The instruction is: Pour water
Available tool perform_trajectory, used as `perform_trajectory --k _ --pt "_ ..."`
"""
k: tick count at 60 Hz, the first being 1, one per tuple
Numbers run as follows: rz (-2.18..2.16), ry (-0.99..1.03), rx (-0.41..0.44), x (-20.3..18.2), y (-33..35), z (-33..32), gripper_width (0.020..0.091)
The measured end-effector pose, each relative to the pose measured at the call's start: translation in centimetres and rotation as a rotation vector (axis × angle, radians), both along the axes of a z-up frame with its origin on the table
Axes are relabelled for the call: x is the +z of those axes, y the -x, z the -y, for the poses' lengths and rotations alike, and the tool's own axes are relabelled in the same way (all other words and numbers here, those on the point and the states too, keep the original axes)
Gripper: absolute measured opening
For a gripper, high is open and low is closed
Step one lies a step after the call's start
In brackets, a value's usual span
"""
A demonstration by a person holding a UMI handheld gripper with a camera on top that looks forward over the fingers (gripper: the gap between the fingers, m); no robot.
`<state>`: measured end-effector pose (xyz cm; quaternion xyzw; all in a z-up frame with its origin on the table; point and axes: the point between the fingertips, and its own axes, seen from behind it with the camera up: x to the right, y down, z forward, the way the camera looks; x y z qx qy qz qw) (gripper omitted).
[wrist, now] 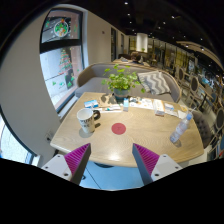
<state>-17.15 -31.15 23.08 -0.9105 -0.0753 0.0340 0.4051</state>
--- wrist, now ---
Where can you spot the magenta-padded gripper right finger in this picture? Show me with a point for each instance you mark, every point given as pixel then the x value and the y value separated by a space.
pixel 146 159

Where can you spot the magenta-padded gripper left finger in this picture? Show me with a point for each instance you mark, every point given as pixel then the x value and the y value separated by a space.
pixel 77 159

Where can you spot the clear blue-capped water bottle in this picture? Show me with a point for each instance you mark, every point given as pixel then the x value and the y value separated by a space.
pixel 180 129

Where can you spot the flat round red coaster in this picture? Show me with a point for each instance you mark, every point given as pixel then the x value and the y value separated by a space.
pixel 118 128

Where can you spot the white cardboard box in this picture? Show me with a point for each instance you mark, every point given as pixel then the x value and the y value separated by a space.
pixel 159 107

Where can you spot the printed paper leaflet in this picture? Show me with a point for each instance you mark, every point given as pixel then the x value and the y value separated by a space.
pixel 142 103

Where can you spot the flat blue white box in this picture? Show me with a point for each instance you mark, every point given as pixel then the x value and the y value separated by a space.
pixel 91 104

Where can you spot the light blue small carton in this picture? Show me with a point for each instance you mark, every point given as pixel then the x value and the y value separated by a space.
pixel 126 104

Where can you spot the yellow card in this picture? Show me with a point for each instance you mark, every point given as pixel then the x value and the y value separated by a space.
pixel 183 108

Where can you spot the grey tufted armchair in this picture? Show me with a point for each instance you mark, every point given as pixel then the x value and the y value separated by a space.
pixel 202 128

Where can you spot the brown printed card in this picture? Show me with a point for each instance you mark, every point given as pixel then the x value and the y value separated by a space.
pixel 106 98

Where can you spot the grey white chevron cushion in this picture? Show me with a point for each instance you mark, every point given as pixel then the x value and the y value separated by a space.
pixel 155 82

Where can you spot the grey curved sofa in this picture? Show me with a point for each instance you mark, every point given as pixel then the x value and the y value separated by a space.
pixel 91 81

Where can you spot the green potted plant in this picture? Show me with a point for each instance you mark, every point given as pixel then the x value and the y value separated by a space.
pixel 120 81

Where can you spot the group of dining chairs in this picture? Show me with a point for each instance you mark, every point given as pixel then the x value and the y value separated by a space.
pixel 194 83

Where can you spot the window with festive decals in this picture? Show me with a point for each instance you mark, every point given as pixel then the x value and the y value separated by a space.
pixel 61 63

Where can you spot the person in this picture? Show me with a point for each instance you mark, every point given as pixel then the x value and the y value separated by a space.
pixel 137 59

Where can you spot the white round pillar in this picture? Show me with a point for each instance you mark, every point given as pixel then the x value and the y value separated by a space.
pixel 142 42

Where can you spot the group of ceiling lights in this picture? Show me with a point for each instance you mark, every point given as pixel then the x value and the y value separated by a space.
pixel 172 16

